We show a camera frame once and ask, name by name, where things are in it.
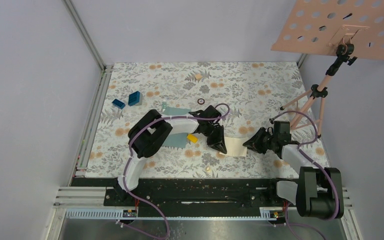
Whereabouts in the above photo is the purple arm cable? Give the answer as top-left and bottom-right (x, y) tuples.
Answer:
(115, 102), (231, 239)
(268, 110), (340, 240)

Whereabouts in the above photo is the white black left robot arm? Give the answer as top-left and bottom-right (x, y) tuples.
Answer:
(113, 104), (230, 206)

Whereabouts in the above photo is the white slotted cable duct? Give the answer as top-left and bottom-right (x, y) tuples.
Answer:
(65, 207), (281, 221)

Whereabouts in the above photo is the tan lined letter paper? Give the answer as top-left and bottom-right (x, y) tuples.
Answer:
(223, 136), (247, 157)

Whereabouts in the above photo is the teal paper envelope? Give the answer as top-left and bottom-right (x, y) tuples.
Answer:
(162, 106), (191, 149)

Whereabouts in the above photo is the pink music stand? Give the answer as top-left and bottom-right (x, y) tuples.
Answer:
(269, 0), (384, 138)

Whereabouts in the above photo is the large blue lego brick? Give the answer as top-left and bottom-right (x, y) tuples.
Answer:
(128, 91), (143, 106)

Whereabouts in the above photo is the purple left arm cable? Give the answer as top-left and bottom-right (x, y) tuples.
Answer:
(115, 102), (231, 239)

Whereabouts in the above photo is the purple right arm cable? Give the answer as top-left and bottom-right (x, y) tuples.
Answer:
(268, 110), (340, 240)

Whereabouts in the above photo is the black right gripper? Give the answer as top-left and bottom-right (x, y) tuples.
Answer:
(242, 126), (278, 155)

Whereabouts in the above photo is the aluminium frame post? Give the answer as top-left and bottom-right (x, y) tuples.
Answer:
(62, 0), (108, 72)

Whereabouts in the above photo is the yellow rectangular block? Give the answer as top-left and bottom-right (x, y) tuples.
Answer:
(186, 133), (199, 144)

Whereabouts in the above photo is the green white glue stick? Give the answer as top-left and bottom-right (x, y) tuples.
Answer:
(161, 101), (168, 112)

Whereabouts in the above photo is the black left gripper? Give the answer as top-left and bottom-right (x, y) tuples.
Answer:
(203, 123), (227, 155)

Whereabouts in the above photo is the small blue lego brick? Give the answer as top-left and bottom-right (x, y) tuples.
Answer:
(111, 99), (126, 110)

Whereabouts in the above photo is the floral patterned table mat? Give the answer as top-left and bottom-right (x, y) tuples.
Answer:
(84, 61), (329, 180)

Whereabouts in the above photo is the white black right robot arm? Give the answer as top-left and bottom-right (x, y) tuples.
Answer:
(243, 121), (344, 220)

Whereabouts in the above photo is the small tan wooden cube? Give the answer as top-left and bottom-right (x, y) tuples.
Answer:
(194, 73), (203, 81)

